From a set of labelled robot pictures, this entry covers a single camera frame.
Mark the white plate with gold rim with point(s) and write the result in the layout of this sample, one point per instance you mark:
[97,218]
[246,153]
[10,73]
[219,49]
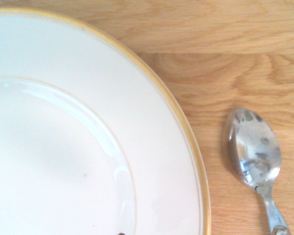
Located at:
[63,127]

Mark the silver metal spoon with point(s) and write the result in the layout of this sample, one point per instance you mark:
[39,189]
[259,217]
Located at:
[256,149]

